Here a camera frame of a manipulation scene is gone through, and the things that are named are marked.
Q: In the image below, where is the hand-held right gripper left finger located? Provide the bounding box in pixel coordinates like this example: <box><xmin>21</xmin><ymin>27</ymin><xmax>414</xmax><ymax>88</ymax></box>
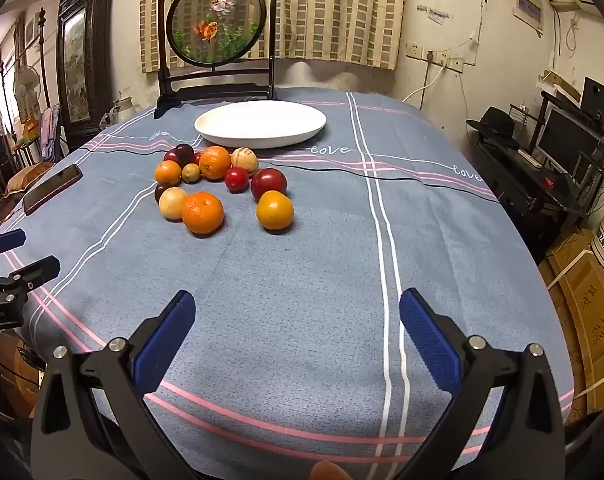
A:
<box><xmin>30</xmin><ymin>290</ymin><xmax>203</xmax><ymax>480</ymax></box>

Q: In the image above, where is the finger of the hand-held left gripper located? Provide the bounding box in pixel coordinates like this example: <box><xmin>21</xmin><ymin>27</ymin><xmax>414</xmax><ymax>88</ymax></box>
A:
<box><xmin>0</xmin><ymin>228</ymin><xmax>27</xmax><ymax>266</ymax></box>
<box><xmin>0</xmin><ymin>255</ymin><xmax>62</xmax><ymax>306</ymax></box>

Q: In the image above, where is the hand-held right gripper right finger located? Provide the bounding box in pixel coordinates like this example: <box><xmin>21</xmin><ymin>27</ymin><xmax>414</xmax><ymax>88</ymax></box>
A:
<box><xmin>392</xmin><ymin>287</ymin><xmax>567</xmax><ymax>480</ymax></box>

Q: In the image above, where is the pale beige round fruit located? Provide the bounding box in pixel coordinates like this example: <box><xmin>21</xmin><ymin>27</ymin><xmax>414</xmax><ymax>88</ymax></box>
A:
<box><xmin>159</xmin><ymin>187</ymin><xmax>189</xmax><ymax>221</ymax></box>

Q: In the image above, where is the small orange round fruit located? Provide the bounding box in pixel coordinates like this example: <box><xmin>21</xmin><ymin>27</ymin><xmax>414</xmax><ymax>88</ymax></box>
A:
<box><xmin>155</xmin><ymin>160</ymin><xmax>183</xmax><ymax>186</ymax></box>

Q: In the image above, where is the yellow-orange round fruit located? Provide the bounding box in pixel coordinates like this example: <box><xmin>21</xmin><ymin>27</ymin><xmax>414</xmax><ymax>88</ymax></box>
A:
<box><xmin>256</xmin><ymin>190</ymin><xmax>295</xmax><ymax>232</ymax></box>

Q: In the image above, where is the large red plum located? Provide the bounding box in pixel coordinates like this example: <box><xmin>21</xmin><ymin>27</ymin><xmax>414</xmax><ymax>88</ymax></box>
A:
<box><xmin>250</xmin><ymin>167</ymin><xmax>289</xmax><ymax>203</ymax></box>

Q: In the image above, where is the beige spotted round fruit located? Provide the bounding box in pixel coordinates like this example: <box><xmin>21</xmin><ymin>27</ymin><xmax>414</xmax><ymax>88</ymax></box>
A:
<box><xmin>231</xmin><ymin>147</ymin><xmax>259</xmax><ymax>175</ymax></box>

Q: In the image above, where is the white oval plate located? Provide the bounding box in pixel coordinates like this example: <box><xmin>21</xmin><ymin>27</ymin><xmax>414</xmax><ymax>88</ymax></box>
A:
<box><xmin>194</xmin><ymin>100</ymin><xmax>328</xmax><ymax>150</ymax></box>

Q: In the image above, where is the person's right hand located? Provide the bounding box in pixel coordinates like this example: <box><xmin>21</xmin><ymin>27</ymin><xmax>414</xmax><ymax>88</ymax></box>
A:
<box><xmin>309</xmin><ymin>460</ymin><xmax>350</xmax><ymax>480</ymax></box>

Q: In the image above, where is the brown cushion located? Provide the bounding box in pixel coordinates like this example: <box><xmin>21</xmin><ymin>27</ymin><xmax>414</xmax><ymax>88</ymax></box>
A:
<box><xmin>4</xmin><ymin>161</ymin><xmax>55</xmax><ymax>196</ymax></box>

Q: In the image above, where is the smartphone with red case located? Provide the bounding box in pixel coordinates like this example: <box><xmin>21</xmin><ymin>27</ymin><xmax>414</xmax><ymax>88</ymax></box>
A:
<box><xmin>22</xmin><ymin>164</ymin><xmax>84</xmax><ymax>216</ymax></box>

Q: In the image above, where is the purple cloth on chair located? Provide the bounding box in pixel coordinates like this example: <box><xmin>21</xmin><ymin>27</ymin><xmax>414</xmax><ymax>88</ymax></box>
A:
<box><xmin>38</xmin><ymin>105</ymin><xmax>65</xmax><ymax>161</ymax></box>

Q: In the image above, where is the blue striped tablecloth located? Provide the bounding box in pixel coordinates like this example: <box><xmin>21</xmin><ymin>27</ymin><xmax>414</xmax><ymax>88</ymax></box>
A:
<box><xmin>0</xmin><ymin>85</ymin><xmax>577</xmax><ymax>480</ymax></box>

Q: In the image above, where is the cardboard box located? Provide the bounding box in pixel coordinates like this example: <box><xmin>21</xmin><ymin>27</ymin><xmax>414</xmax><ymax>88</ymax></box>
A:
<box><xmin>538</xmin><ymin>227</ymin><xmax>604</xmax><ymax>426</ymax></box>

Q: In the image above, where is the white standing fan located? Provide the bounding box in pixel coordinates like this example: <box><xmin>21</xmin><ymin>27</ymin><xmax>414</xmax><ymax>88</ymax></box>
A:
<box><xmin>13</xmin><ymin>66</ymin><xmax>42</xmax><ymax>122</ymax></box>

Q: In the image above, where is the black desk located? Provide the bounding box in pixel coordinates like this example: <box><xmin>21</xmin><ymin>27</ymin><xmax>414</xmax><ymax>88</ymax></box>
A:
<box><xmin>466</xmin><ymin>120</ymin><xmax>600</xmax><ymax>263</ymax></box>

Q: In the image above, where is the white kettle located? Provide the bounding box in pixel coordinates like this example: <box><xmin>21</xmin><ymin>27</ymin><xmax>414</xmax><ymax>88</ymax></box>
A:
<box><xmin>111</xmin><ymin>91</ymin><xmax>142</xmax><ymax>123</ymax></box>

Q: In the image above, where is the dark wooden coat stand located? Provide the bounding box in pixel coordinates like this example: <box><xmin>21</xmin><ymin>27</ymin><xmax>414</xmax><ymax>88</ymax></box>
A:
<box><xmin>35</xmin><ymin>7</ymin><xmax>54</xmax><ymax>111</ymax></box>

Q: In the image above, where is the dark wooden framed picture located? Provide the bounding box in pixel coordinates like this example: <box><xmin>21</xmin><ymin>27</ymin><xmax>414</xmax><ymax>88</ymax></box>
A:
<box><xmin>56</xmin><ymin>0</ymin><xmax>119</xmax><ymax>138</ymax></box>

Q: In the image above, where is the black hat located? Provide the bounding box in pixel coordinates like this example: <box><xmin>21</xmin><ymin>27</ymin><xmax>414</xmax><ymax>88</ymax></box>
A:
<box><xmin>466</xmin><ymin>107</ymin><xmax>521</xmax><ymax>148</ymax></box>

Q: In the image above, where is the computer monitor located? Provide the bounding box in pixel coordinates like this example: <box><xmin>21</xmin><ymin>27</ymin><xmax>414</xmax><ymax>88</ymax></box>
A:
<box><xmin>534</xmin><ymin>105</ymin><xmax>604</xmax><ymax>186</ymax></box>

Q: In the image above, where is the black speaker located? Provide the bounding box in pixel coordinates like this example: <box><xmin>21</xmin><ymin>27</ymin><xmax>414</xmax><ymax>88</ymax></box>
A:
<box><xmin>580</xmin><ymin>76</ymin><xmax>604</xmax><ymax>131</ymax></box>

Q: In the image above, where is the round goldfish screen on stand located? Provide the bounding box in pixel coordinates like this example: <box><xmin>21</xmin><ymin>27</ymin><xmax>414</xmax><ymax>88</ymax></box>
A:
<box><xmin>154</xmin><ymin>0</ymin><xmax>280</xmax><ymax>120</ymax></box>

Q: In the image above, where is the beige checked curtain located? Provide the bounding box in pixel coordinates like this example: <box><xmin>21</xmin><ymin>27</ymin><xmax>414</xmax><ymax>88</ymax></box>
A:
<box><xmin>140</xmin><ymin>0</ymin><xmax>407</xmax><ymax>75</ymax></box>

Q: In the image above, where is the white power cable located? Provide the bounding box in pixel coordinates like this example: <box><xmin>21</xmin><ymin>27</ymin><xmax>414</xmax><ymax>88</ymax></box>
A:
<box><xmin>401</xmin><ymin>60</ymin><xmax>445</xmax><ymax>103</ymax></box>

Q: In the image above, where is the white wall panel box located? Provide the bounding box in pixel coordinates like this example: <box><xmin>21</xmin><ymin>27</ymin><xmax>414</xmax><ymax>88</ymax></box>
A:
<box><xmin>512</xmin><ymin>0</ymin><xmax>545</xmax><ymax>37</ymax></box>

